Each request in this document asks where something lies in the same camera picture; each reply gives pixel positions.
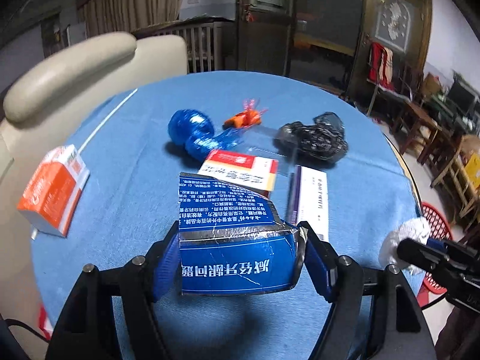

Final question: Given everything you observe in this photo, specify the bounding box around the wooden slatted crib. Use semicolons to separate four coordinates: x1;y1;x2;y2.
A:
133;16;237;73

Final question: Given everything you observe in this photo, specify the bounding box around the small blue toothpaste box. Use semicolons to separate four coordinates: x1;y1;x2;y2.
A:
178;173;307;296

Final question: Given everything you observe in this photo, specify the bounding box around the white purple slim box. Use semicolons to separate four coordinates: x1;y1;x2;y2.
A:
286;165;329;242

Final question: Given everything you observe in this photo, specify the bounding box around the orange candy wrapper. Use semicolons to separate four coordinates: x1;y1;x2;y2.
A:
223;99;267;129

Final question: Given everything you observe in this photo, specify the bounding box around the blue table cloth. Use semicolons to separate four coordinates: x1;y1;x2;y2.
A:
32;71;419;359

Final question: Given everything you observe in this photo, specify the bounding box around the black crumpled plastic bag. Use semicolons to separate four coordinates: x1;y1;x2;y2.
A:
273;111;349;164

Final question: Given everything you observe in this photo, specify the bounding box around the white thin stick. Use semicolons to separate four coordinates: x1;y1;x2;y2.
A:
77;88;138;155

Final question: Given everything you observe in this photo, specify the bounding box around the red plastic mesh basket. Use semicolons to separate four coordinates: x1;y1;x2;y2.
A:
421;202;453;295

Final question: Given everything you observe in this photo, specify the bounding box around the white crumpled tissue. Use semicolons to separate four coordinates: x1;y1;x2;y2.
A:
377;216;432;277

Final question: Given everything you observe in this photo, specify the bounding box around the right hand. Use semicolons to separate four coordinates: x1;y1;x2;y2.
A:
434;307;480;360

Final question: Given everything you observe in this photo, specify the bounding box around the beige leather sofa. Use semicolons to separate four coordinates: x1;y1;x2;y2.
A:
0;31;189;360

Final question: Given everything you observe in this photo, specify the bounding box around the orange white medicine box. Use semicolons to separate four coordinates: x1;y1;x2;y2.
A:
17;145;89;237

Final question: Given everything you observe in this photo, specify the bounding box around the chair with red clothes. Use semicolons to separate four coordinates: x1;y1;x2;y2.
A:
367;41;394;116

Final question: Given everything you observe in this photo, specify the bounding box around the blue crumpled foil wrapper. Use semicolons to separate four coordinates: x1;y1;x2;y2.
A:
168;109;243;162

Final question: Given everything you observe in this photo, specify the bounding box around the red yellow white medicine box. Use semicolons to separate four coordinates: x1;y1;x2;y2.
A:
198;150;278;197

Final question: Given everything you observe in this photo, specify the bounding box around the wooden glass door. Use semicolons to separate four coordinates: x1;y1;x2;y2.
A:
236;0;295;76

